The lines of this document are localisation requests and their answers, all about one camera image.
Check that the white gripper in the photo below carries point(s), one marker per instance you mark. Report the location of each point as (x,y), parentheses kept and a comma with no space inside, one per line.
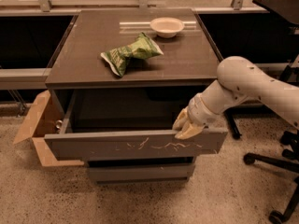
(199,110)

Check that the grey top drawer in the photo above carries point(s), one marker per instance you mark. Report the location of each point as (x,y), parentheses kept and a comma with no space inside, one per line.
(121,125)

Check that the grey drawer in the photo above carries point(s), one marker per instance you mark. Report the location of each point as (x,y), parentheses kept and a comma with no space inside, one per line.
(121,125)
(141,173)

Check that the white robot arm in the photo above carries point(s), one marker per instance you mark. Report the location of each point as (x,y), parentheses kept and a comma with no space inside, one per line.
(223,97)

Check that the grey drawer cabinet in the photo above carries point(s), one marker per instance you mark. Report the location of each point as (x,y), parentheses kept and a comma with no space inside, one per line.
(186,67)

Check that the grey bottom drawer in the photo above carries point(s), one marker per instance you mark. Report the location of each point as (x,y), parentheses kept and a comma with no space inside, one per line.
(141,173)

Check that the open cardboard box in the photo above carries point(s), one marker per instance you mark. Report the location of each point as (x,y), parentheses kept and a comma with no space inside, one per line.
(41,119)

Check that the green chip bag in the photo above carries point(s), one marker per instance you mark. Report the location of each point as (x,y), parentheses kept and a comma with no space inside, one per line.
(119,58)

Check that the white paper bowl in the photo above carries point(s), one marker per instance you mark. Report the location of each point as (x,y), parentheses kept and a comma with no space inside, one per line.
(166,27)

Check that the black office chair base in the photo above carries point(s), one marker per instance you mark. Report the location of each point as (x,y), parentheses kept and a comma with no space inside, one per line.
(287,139)

